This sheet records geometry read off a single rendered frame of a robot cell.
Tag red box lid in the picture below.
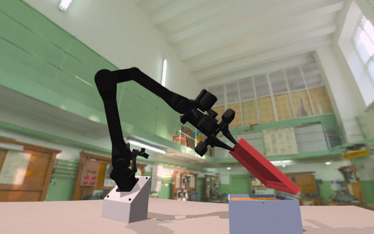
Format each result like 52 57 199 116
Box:
229 138 301 195

